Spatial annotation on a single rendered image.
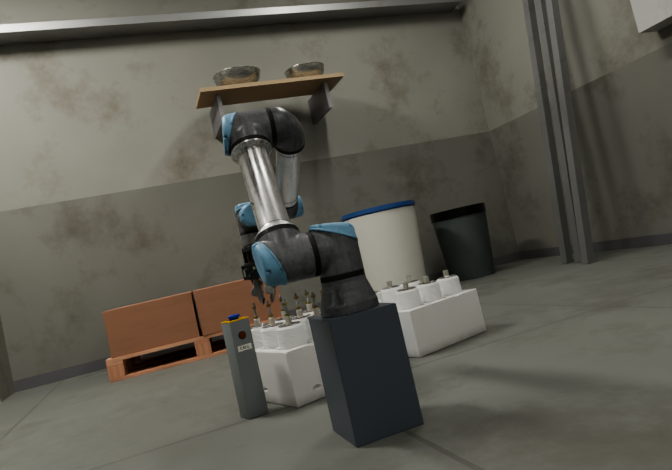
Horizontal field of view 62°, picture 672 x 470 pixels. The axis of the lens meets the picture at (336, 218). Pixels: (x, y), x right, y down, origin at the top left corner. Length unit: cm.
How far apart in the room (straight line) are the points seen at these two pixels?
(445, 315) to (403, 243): 193
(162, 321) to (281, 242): 235
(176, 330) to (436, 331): 190
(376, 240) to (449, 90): 212
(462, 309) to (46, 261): 325
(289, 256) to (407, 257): 286
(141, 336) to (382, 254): 174
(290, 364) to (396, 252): 240
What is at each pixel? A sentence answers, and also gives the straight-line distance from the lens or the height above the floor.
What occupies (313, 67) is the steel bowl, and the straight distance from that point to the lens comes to 463.
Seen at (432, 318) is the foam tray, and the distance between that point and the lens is 223.
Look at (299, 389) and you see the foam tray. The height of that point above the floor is 5.
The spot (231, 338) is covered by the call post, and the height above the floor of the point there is 26.
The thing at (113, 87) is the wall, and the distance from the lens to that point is 492.
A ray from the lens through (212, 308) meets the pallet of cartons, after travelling 362.
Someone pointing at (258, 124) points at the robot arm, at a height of 85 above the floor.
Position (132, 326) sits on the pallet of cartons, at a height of 30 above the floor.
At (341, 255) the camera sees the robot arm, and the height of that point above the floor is 44.
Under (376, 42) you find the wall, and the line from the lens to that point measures 554.
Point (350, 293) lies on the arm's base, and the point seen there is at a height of 35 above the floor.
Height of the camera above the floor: 45
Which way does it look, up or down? 4 degrees up
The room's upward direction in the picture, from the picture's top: 13 degrees counter-clockwise
